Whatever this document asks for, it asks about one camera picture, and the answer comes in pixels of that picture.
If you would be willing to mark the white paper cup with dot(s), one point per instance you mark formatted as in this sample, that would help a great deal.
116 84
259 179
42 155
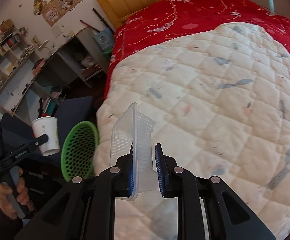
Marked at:
47 125

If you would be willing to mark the white quilted blanket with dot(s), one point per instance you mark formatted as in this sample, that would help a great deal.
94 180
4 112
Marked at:
220 103

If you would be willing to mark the green mesh trash basket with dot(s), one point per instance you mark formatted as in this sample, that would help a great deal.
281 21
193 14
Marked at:
78 151

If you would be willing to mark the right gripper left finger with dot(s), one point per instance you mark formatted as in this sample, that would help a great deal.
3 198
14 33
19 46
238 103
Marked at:
84 208

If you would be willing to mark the white desk lamp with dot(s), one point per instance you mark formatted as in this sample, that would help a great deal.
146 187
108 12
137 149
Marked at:
43 45

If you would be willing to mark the blue fabric chair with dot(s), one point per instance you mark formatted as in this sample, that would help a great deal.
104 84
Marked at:
16 132

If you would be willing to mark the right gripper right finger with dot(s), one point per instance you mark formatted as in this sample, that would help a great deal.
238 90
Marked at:
207 208

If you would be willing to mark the green plastic stool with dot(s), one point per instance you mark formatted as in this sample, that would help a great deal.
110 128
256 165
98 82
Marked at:
108 53

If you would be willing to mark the red bedspread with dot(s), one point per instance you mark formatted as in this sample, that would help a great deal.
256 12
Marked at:
169 19

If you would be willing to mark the white desk with shelves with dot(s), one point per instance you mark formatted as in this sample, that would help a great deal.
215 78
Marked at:
34 83

